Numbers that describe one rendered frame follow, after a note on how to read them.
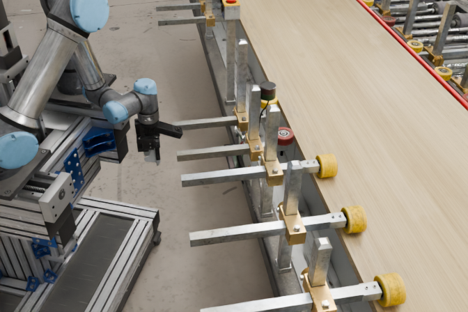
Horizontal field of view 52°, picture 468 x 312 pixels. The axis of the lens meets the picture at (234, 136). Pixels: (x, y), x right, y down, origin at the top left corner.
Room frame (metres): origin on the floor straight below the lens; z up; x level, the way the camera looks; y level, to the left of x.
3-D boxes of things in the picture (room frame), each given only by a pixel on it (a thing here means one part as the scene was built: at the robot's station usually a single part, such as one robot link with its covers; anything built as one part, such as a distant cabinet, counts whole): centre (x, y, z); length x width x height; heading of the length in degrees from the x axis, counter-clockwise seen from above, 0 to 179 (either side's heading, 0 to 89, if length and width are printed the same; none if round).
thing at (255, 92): (1.50, -0.08, 0.86); 0.03 x 0.03 x 0.48; 11
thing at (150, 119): (1.38, 0.30, 1.05); 0.08 x 0.08 x 0.05
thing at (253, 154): (1.48, -0.08, 0.85); 0.13 x 0.06 x 0.05; 11
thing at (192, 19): (2.67, 0.24, 0.84); 0.43 x 0.03 x 0.04; 101
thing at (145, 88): (1.38, 0.30, 1.13); 0.09 x 0.08 x 0.11; 139
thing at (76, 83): (1.59, 0.61, 1.09); 0.15 x 0.15 x 0.10
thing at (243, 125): (1.72, -0.03, 0.81); 0.13 x 0.06 x 0.05; 11
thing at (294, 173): (1.01, -0.17, 0.92); 0.03 x 0.03 x 0.48; 11
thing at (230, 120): (1.69, 0.05, 0.80); 0.43 x 0.03 x 0.04; 101
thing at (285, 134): (1.48, -0.19, 0.85); 0.08 x 0.08 x 0.11
